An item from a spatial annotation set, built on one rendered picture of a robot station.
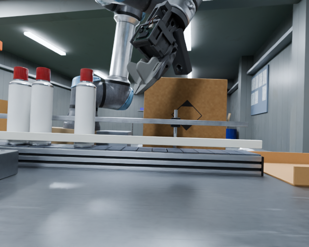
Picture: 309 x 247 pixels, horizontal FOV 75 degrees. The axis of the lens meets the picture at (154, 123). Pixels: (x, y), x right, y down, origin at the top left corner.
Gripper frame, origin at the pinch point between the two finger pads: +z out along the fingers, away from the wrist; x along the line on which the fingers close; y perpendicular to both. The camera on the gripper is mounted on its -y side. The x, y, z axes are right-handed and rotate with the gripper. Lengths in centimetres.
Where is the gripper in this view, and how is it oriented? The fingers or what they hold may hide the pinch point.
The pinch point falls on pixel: (140, 91)
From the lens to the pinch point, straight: 46.7
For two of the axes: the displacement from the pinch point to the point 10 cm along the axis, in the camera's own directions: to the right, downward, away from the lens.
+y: -5.9, -4.8, -6.5
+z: -4.7, 8.6, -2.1
